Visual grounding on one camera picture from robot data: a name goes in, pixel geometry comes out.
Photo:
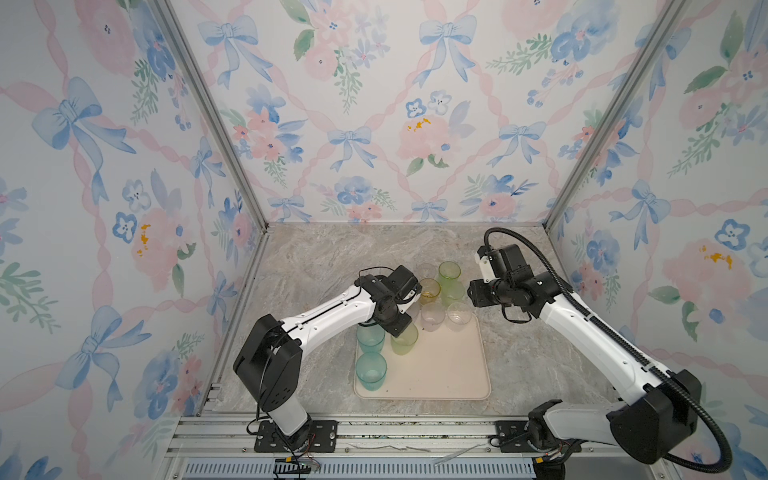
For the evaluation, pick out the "frosted clear tumbler back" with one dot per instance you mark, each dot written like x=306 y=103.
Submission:
x=432 y=316

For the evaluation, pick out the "small clear glass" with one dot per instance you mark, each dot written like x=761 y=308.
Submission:
x=426 y=271

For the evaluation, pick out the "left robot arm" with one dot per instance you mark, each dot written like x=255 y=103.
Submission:
x=270 y=359

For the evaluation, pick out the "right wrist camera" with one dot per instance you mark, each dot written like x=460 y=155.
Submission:
x=486 y=269

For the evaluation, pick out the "left aluminium corner post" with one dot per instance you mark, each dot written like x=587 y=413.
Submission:
x=179 y=46

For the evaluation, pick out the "bright green smooth tumbler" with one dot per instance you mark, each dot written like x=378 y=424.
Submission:
x=449 y=273

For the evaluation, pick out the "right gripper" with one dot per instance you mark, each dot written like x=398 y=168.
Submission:
x=475 y=293

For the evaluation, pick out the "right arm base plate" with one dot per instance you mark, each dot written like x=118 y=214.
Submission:
x=520 y=436

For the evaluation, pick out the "aluminium front rail frame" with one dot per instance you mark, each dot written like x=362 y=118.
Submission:
x=222 y=446

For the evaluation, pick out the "beige plastic tray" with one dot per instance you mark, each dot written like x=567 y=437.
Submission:
x=445 y=364

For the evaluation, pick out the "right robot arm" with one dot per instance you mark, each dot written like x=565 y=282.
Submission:
x=649 y=418

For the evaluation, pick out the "teal textured tumbler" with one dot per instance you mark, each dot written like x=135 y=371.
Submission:
x=371 y=369
x=370 y=338

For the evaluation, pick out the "yellow glass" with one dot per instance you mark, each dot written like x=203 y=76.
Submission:
x=430 y=291

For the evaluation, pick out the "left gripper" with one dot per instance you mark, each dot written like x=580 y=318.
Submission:
x=396 y=330

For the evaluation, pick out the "aluminium corner post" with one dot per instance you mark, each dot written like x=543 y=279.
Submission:
x=179 y=46
x=659 y=33

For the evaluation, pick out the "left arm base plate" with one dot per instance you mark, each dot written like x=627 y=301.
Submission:
x=316 y=436

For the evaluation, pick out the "light green textured tumbler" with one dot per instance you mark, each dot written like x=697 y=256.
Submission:
x=404 y=343
x=452 y=292

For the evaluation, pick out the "right aluminium corner post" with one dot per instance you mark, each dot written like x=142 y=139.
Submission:
x=659 y=33

